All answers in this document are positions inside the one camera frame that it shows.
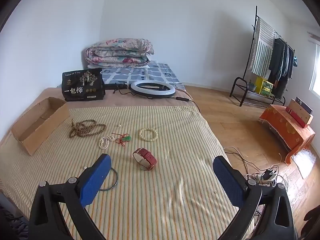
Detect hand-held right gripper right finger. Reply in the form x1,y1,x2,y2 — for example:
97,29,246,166
212,155,295,240

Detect black ring light cable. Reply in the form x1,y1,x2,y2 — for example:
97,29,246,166
172,96,202,114

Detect cardboard box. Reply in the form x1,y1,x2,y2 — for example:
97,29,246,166
11,97,70,156

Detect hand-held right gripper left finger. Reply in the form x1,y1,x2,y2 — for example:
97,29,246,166
29,153,112,240

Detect person's dark striped clothing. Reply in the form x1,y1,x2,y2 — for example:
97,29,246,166
0,205,28,240

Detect red string green pendant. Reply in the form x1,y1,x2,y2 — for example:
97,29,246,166
111,132,132,147

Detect light wooden box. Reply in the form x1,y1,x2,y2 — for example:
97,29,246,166
290,99,313,128

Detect small white bead bracelet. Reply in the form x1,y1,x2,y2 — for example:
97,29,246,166
99,135,115,151

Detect floor cables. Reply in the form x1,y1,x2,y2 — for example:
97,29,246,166
224,146,288,180

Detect white power strip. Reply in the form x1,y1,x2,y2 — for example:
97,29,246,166
246,172,278,187

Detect red leather strap watch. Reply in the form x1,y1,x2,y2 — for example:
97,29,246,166
132,148,157,171

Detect white ring light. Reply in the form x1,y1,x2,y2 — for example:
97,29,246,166
104,80,177,99

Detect clear plastic bag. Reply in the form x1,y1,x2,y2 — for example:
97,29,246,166
292,150,317,179

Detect brown blanket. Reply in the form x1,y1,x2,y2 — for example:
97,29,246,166
37,84,200,110

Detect black charger plug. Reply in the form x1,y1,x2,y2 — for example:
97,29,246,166
261,169,277,180

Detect folded floral quilt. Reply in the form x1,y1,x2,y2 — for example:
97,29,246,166
84,38,154,68

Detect red flat box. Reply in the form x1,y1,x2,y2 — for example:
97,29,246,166
286,106,309,128

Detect black printed bag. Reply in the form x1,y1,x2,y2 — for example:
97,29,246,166
61,68,106,102

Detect window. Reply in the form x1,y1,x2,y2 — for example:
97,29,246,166
309,44,320,93

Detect brown wooden bead necklace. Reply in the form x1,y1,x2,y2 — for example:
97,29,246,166
69,119,107,138

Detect dark hanging clothes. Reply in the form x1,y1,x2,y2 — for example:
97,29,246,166
269,37,295,98

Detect striped hanging towel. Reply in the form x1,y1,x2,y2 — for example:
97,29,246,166
250,17,275,77

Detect yellow box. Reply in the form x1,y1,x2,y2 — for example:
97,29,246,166
254,76,274,97

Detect dark blue flat box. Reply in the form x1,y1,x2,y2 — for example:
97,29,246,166
295,97,314,115

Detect thin black bangle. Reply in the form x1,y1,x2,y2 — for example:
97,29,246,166
99,166,118,192

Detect black metal clothes rack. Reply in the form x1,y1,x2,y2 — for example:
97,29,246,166
229,6,295,107

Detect striped bed cloth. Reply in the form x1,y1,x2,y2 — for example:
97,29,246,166
0,105,250,240

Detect orange cloth covered table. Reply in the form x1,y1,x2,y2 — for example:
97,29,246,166
259,104,316,165

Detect blue patterned bed sheet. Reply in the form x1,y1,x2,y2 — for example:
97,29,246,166
101,62,185,85

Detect cream bead bracelet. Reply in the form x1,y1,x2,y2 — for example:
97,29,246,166
139,128,158,142

